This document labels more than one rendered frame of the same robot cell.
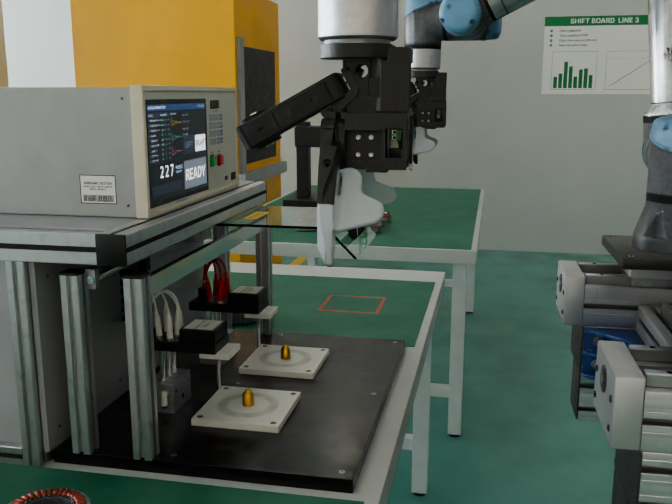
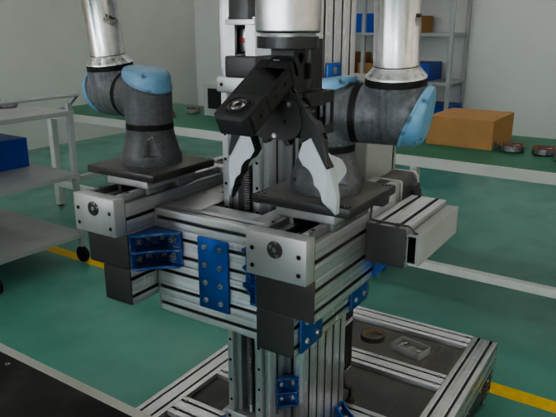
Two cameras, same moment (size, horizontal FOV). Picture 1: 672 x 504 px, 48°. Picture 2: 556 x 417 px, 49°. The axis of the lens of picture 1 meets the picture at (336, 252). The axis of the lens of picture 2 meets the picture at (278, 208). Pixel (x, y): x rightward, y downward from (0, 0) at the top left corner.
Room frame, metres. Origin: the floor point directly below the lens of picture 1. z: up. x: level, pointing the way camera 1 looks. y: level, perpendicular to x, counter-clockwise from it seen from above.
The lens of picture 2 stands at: (0.48, 0.65, 1.37)
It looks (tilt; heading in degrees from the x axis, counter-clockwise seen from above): 17 degrees down; 293
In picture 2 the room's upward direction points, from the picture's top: straight up
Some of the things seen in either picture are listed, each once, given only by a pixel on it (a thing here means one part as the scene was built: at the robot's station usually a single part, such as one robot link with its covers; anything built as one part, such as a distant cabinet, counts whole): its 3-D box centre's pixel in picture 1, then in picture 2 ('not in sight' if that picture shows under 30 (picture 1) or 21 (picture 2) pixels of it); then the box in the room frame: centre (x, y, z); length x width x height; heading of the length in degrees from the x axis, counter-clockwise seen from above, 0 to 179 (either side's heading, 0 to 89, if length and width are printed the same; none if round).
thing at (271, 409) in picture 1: (248, 407); not in sight; (1.23, 0.15, 0.78); 0.15 x 0.15 x 0.01; 78
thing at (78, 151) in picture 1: (99, 142); not in sight; (1.43, 0.44, 1.22); 0.44 x 0.39 x 0.20; 168
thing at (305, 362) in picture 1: (285, 360); not in sight; (1.47, 0.10, 0.78); 0.15 x 0.15 x 0.01; 78
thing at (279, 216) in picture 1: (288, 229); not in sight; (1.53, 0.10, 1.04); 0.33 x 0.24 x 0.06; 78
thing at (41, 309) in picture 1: (138, 301); not in sight; (1.40, 0.38, 0.92); 0.66 x 0.01 x 0.30; 168
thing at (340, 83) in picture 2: not in sight; (331, 108); (0.85, -0.52, 1.20); 0.13 x 0.12 x 0.14; 178
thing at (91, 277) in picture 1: (174, 240); not in sight; (1.39, 0.30, 1.04); 0.62 x 0.02 x 0.03; 168
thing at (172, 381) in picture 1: (169, 389); not in sight; (1.26, 0.29, 0.80); 0.07 x 0.05 x 0.06; 168
